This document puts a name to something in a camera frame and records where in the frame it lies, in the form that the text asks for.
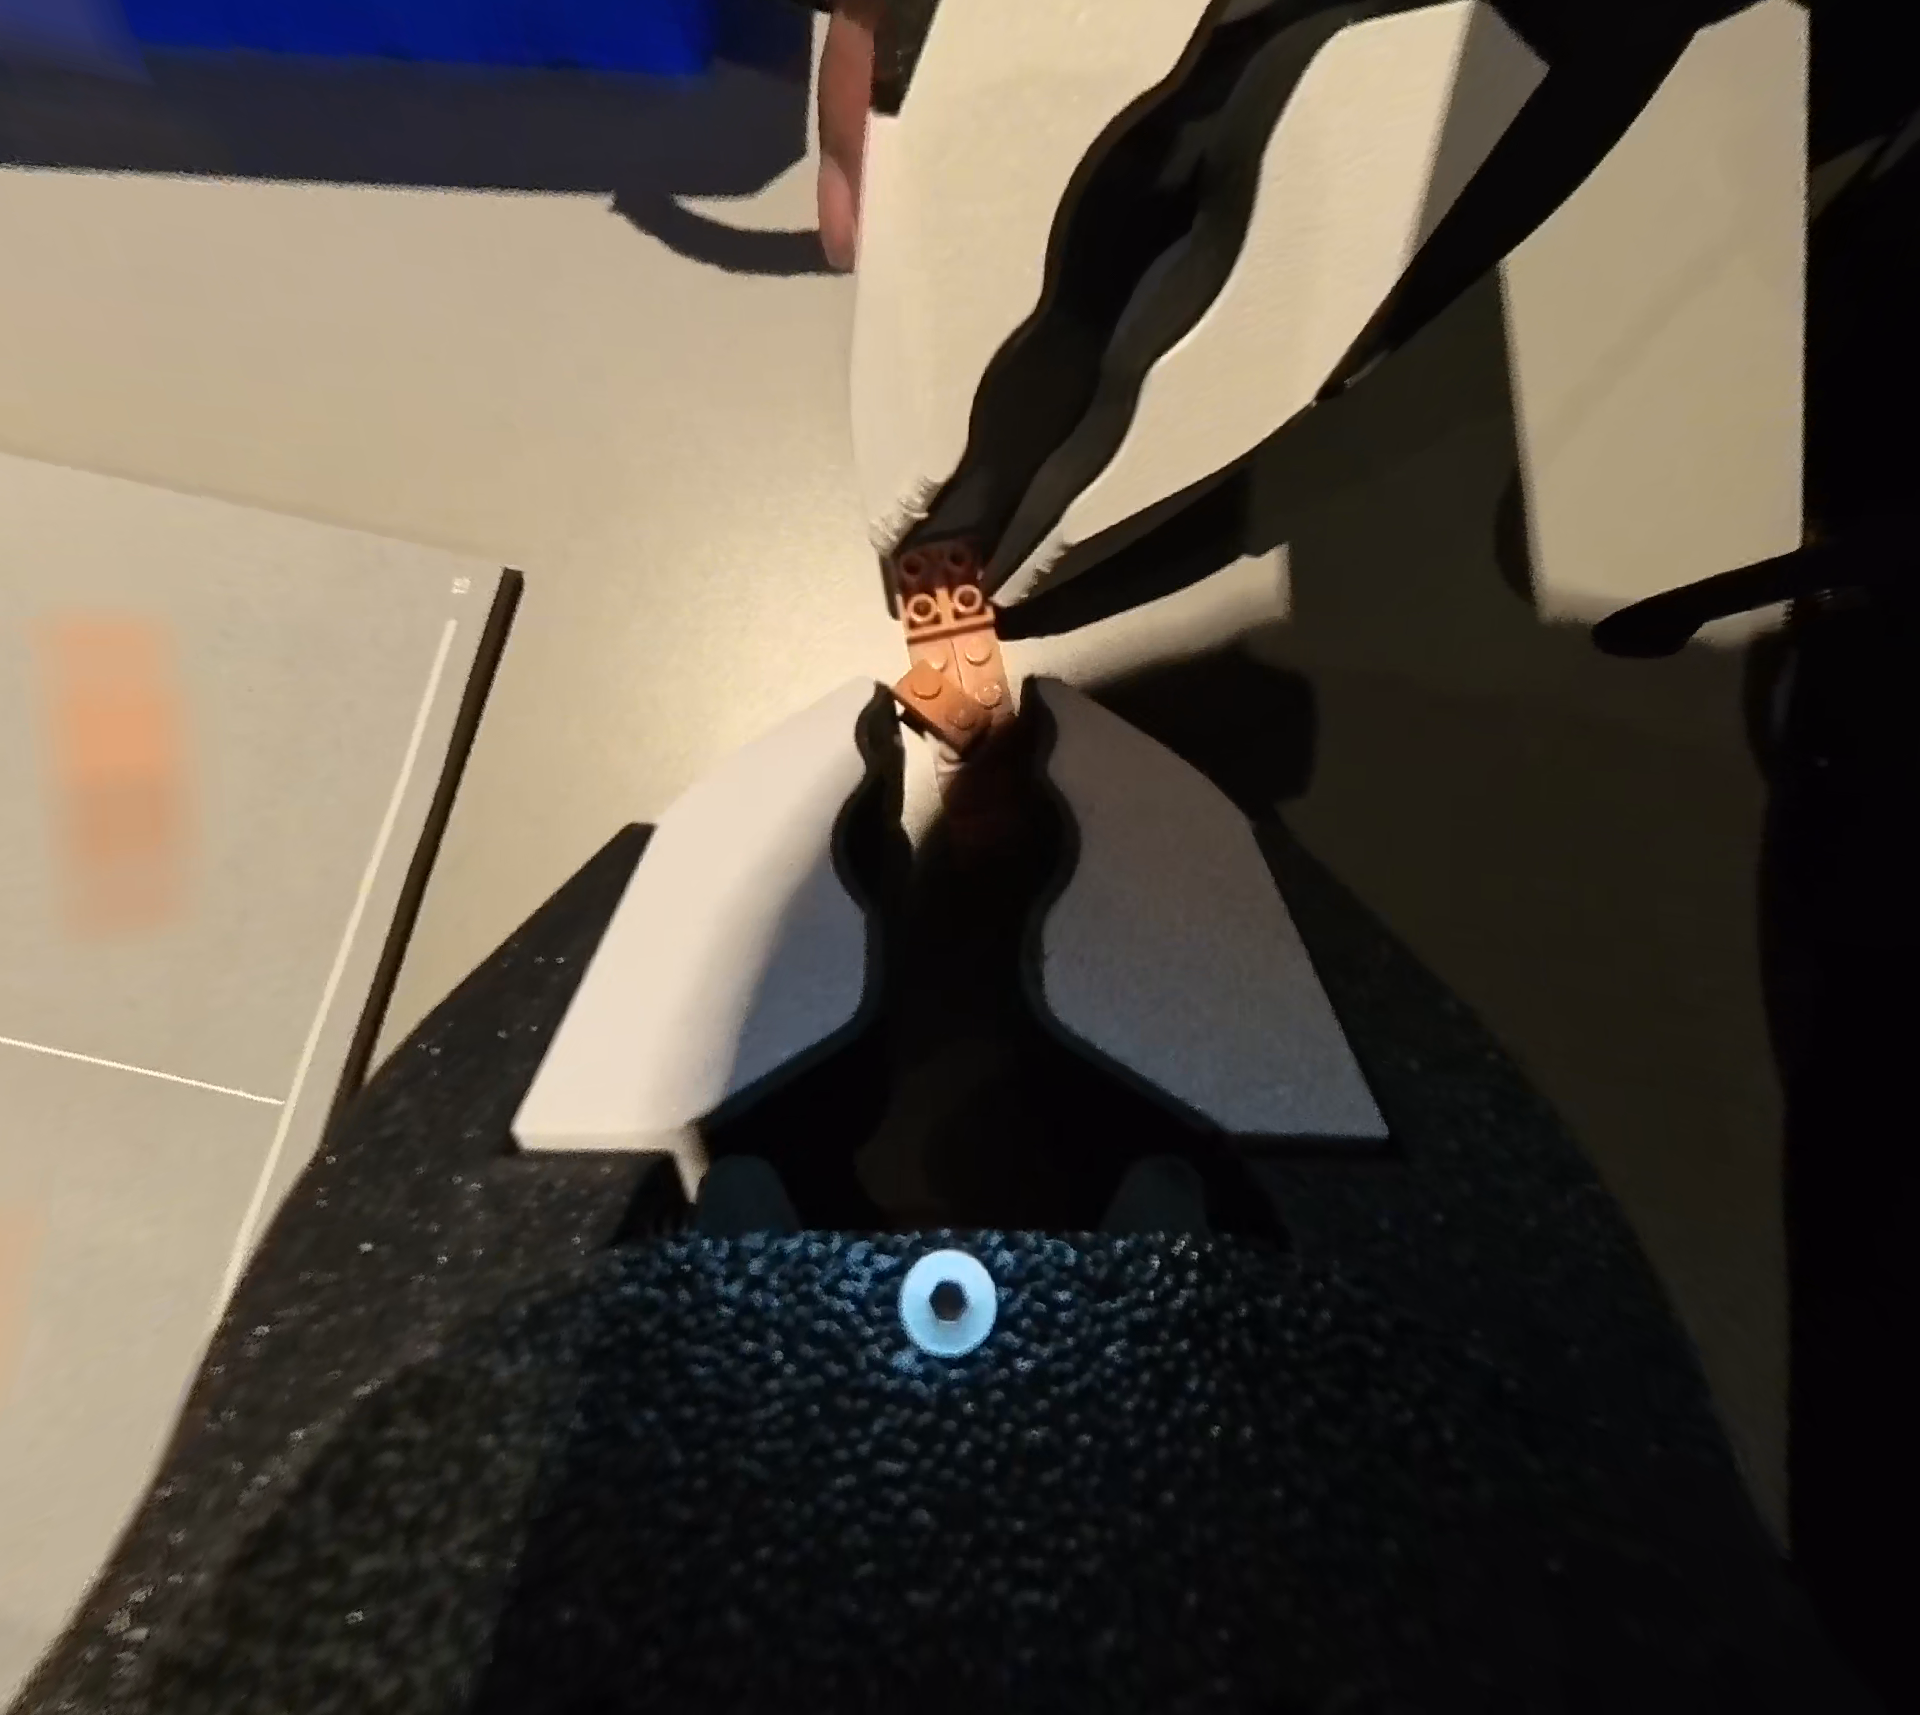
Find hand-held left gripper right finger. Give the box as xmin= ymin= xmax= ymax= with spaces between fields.
xmin=1020 ymin=677 xmax=1392 ymax=1141

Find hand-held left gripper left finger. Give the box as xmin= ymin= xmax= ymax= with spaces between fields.
xmin=511 ymin=679 xmax=906 ymax=1161

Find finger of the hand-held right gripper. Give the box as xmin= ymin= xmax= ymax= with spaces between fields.
xmin=975 ymin=0 xmax=1551 ymax=621
xmin=846 ymin=0 xmax=1399 ymax=577

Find orange brick assembly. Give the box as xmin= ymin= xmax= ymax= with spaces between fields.
xmin=892 ymin=617 xmax=1038 ymax=847

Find small orange brown brick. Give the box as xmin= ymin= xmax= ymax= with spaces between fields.
xmin=885 ymin=541 xmax=997 ymax=629

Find grey desk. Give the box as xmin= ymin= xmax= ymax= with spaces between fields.
xmin=0 ymin=0 xmax=1818 ymax=1715

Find person's right hand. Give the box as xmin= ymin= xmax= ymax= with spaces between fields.
xmin=817 ymin=0 xmax=883 ymax=266

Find white instruction booklet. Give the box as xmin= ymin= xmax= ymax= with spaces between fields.
xmin=0 ymin=451 xmax=529 ymax=1387

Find black cable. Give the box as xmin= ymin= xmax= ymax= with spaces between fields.
xmin=1590 ymin=551 xmax=1824 ymax=659

